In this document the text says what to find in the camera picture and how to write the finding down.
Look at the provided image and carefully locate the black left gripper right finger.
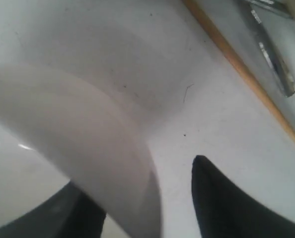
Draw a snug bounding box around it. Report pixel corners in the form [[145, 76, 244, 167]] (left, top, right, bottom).
[[191, 155, 295, 238]]

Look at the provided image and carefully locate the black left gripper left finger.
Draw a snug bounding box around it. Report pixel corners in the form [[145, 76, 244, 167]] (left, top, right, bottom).
[[0, 182, 106, 238]]

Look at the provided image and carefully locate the white ceramic bowl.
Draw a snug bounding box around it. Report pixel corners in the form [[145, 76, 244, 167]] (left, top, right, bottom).
[[0, 63, 162, 238]]

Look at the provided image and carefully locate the stainless steel fork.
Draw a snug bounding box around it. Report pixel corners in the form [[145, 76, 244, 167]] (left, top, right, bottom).
[[235, 0, 295, 97]]

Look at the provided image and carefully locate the left wooden chopstick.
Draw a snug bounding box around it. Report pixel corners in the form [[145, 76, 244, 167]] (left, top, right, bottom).
[[183, 0, 295, 144]]

